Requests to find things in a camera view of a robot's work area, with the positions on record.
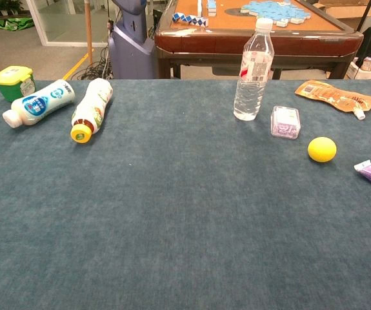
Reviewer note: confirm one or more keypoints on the white bottle yellow cap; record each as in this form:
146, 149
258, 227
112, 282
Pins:
91, 106

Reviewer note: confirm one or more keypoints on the blue table cloth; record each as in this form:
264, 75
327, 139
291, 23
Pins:
172, 210

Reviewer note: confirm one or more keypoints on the clear water bottle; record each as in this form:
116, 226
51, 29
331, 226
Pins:
251, 97

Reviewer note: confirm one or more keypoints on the clear plastic box purple contents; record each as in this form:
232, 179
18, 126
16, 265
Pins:
285, 122

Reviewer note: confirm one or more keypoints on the brown mahjong table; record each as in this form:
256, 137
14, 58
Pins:
204, 42

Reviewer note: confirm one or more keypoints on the blue white snake puzzle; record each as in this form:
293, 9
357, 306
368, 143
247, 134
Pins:
190, 20

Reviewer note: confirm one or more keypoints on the yellow ball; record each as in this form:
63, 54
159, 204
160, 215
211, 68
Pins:
322, 149

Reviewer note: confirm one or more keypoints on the stacked mahjong tiles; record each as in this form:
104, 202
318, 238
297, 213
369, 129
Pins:
211, 8

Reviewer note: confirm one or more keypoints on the white bottle blue label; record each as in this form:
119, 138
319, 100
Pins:
40, 105

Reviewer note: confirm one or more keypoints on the wooden pole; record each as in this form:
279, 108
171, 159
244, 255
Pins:
88, 32

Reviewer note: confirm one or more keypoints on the orange spout pouch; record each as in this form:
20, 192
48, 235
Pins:
330, 95

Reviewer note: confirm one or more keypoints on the blue mahjong tile pile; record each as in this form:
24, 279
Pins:
275, 9

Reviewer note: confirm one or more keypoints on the green container yellow lid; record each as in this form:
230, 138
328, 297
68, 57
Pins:
11, 87

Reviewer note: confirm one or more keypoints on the white plastic basket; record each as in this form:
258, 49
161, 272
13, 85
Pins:
366, 74

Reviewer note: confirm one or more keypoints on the small milk carton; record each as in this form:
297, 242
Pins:
369, 64

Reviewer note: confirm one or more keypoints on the cardboard box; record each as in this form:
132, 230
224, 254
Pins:
343, 9

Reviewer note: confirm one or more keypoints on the green bag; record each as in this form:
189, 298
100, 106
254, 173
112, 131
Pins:
14, 24

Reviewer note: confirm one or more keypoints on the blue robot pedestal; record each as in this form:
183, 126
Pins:
130, 55

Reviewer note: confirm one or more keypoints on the glass door frame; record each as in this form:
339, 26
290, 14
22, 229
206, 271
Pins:
40, 26

